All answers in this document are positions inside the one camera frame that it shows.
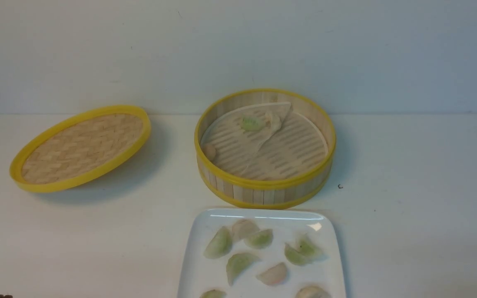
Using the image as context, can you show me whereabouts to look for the green dumpling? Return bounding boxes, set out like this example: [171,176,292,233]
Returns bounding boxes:
[240,116,266,132]

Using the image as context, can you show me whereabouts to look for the pink dumpling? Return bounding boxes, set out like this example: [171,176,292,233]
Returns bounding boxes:
[201,143,217,161]

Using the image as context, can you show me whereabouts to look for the pink dumpling plate top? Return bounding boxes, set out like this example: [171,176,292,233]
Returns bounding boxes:
[231,219,260,242]

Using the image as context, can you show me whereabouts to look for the pink dumpling plate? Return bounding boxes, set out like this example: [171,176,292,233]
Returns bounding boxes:
[231,219,260,242]
[256,262,289,286]

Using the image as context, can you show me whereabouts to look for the green dumpling plate top middle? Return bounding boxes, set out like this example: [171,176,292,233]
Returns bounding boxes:
[244,229,273,250]

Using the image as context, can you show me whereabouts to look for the green dumpling plate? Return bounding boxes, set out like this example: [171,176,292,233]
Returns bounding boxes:
[226,252,260,286]
[204,226,233,259]
[200,289,227,298]
[284,243,312,267]
[244,229,273,250]
[297,234,324,262]

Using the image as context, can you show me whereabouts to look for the white square plate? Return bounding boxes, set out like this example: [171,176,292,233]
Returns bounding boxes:
[176,208,347,298]

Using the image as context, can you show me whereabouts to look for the green dumpling plate centre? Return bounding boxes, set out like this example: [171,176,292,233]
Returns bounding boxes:
[226,252,260,286]

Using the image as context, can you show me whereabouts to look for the green dumpling plate right upper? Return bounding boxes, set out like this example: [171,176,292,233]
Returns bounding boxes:
[297,234,324,262]

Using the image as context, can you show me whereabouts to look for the green dumpling plate right lower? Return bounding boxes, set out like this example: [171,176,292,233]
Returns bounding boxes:
[284,243,312,267]

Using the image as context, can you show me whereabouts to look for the pink dumpling plate centre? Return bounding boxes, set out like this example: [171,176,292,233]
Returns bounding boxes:
[256,262,289,286]

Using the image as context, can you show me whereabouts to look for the green dumpling plate bottom left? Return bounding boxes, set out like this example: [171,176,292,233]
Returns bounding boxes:
[200,289,227,298]

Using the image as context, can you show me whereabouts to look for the pale dumpling plate bottom right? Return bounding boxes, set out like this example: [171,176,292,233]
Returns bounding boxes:
[294,285,331,298]

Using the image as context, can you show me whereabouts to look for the bamboo steamer basket yellow rim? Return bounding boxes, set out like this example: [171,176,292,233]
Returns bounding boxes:
[194,89,337,209]

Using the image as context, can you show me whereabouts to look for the white steamer liner paper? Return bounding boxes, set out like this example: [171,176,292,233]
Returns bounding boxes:
[201,102,329,181]

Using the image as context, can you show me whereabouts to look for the woven bamboo steamer lid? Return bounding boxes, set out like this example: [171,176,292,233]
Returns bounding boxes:
[9,105,152,193]

